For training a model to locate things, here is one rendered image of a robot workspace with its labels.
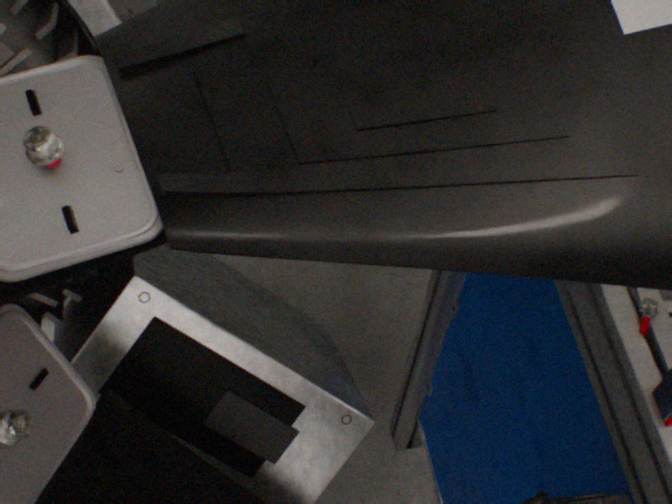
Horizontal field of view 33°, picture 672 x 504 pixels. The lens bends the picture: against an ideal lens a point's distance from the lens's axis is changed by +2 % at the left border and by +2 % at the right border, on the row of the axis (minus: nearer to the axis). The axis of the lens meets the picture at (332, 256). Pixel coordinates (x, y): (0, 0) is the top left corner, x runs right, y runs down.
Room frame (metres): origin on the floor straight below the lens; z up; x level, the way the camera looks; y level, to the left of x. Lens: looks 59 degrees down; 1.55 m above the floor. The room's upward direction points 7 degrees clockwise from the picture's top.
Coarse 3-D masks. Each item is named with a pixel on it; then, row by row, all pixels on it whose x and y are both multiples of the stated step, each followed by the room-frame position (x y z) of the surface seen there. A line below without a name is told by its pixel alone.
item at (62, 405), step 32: (0, 320) 0.20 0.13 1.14; (32, 320) 0.21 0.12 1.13; (0, 352) 0.19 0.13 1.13; (32, 352) 0.20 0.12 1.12; (0, 384) 0.18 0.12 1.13; (64, 384) 0.19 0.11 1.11; (32, 416) 0.17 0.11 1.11; (64, 416) 0.18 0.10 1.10; (0, 448) 0.16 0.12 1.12; (32, 448) 0.16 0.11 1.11; (64, 448) 0.17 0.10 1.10; (0, 480) 0.14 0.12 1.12; (32, 480) 0.15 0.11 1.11
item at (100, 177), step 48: (0, 96) 0.27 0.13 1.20; (48, 96) 0.27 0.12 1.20; (96, 96) 0.27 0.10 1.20; (0, 144) 0.24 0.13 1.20; (96, 144) 0.25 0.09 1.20; (0, 192) 0.22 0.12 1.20; (48, 192) 0.22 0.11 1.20; (96, 192) 0.23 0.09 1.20; (144, 192) 0.23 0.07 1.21; (0, 240) 0.20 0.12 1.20; (48, 240) 0.20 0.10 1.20; (96, 240) 0.21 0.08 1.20; (144, 240) 0.21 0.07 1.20
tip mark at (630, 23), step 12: (612, 0) 0.33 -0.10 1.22; (624, 0) 0.33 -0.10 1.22; (636, 0) 0.34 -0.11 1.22; (648, 0) 0.34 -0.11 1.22; (660, 0) 0.34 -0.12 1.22; (624, 12) 0.33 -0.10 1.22; (636, 12) 0.33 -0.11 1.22; (648, 12) 0.33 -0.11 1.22; (660, 12) 0.33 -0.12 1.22; (624, 24) 0.32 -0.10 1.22; (636, 24) 0.33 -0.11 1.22; (648, 24) 0.33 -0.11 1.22; (660, 24) 0.33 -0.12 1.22
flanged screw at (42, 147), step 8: (32, 128) 0.24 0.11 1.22; (40, 128) 0.24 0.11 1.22; (48, 128) 0.24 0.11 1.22; (24, 136) 0.24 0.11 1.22; (32, 136) 0.24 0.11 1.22; (40, 136) 0.24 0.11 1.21; (48, 136) 0.24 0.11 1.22; (56, 136) 0.24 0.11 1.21; (24, 144) 0.23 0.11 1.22; (32, 144) 0.23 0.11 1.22; (40, 144) 0.23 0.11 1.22; (48, 144) 0.23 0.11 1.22; (56, 144) 0.24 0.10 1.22; (32, 152) 0.23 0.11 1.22; (40, 152) 0.23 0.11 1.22; (48, 152) 0.23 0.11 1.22; (56, 152) 0.24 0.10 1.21; (32, 160) 0.23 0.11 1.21; (40, 160) 0.23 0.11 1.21; (48, 160) 0.23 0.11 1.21; (56, 160) 0.24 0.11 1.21
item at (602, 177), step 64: (192, 0) 0.32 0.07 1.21; (256, 0) 0.32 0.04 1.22; (320, 0) 0.32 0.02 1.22; (384, 0) 0.32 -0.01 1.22; (448, 0) 0.32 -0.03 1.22; (512, 0) 0.33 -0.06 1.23; (576, 0) 0.33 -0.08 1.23; (128, 64) 0.28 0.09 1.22; (192, 64) 0.28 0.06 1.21; (256, 64) 0.29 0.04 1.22; (320, 64) 0.29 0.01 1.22; (384, 64) 0.29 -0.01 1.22; (448, 64) 0.29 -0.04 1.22; (512, 64) 0.30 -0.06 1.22; (576, 64) 0.30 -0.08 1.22; (640, 64) 0.31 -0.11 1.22; (128, 128) 0.25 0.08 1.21; (192, 128) 0.25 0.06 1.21; (256, 128) 0.26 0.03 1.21; (320, 128) 0.26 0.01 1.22; (384, 128) 0.26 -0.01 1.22; (448, 128) 0.27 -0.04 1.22; (512, 128) 0.27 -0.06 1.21; (576, 128) 0.28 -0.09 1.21; (640, 128) 0.28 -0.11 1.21; (192, 192) 0.23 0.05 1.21; (256, 192) 0.23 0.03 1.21; (320, 192) 0.24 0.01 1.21; (384, 192) 0.24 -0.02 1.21; (448, 192) 0.24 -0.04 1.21; (512, 192) 0.25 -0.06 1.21; (576, 192) 0.25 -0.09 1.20; (640, 192) 0.26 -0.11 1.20; (256, 256) 0.21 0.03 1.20; (320, 256) 0.21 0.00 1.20; (384, 256) 0.22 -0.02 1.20; (448, 256) 0.22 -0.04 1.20; (512, 256) 0.23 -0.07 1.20; (576, 256) 0.23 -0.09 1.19; (640, 256) 0.24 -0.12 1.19
